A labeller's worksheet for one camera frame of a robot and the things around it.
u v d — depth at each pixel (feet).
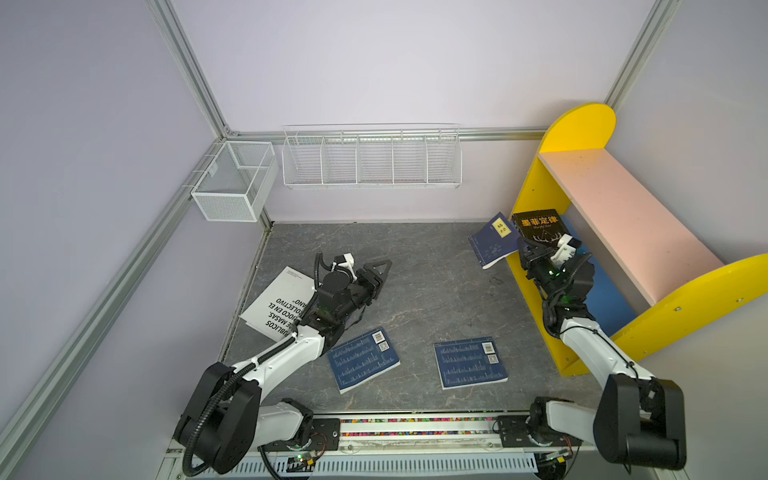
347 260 2.52
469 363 2.77
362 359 2.79
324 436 2.41
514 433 2.42
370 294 2.38
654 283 1.93
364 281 2.36
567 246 2.39
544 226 3.16
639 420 1.41
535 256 2.32
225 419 1.33
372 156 3.25
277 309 3.01
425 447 2.41
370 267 2.41
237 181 3.24
